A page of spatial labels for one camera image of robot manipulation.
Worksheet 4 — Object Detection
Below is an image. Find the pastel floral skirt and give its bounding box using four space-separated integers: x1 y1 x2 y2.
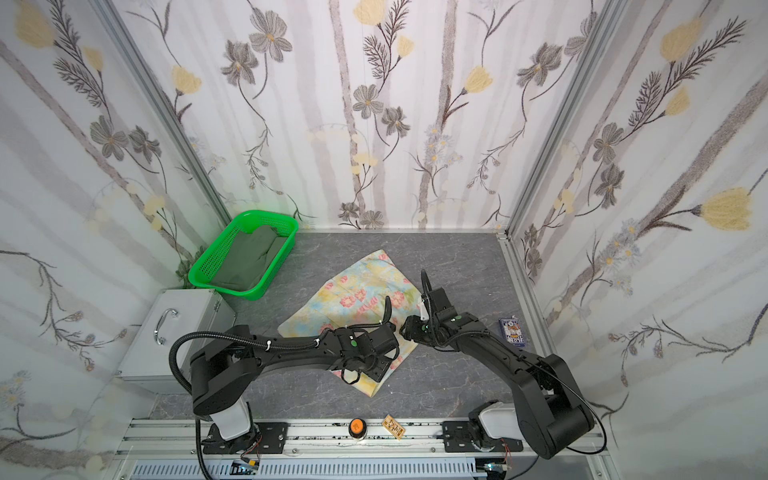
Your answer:
277 249 424 398

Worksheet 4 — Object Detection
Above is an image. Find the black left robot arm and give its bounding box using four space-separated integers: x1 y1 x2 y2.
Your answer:
168 322 400 449

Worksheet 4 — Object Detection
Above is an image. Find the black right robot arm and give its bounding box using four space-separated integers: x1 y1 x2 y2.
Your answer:
400 286 601 459

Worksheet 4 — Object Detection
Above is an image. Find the small wooden tag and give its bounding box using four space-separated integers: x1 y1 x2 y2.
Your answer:
381 415 406 440

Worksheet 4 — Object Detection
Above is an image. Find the orange emergency stop button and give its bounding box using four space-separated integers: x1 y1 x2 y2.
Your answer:
348 418 368 441

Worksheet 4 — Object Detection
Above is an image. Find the green plastic basket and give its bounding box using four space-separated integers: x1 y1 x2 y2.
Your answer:
188 210 299 300

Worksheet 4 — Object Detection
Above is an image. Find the dark green folded skirt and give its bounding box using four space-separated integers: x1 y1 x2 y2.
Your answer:
210 225 287 291

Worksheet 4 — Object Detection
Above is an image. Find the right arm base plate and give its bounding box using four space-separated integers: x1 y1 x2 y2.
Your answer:
438 420 524 454

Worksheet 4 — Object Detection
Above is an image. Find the white slotted cable duct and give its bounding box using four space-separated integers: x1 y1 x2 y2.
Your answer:
130 458 488 480

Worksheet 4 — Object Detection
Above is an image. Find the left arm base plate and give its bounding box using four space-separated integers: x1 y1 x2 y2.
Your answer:
202 422 289 455

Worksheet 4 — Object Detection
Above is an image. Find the grey metal box with handle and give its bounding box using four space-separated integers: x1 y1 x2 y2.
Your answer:
118 289 236 394

